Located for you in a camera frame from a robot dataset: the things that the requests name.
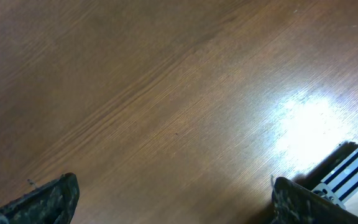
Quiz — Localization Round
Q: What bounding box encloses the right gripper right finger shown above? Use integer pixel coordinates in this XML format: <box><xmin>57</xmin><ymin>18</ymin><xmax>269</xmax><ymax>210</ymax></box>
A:
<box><xmin>270</xmin><ymin>177</ymin><xmax>358</xmax><ymax>224</ymax></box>

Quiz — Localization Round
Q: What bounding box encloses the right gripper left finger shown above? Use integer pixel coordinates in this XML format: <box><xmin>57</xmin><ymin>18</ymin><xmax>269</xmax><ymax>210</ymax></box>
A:
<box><xmin>0</xmin><ymin>172</ymin><xmax>80</xmax><ymax>224</ymax></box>

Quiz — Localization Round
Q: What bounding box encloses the striped aluminium rail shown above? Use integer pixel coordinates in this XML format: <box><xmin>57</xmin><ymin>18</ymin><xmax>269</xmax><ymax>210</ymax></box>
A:
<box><xmin>310</xmin><ymin>141</ymin><xmax>358</xmax><ymax>209</ymax></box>

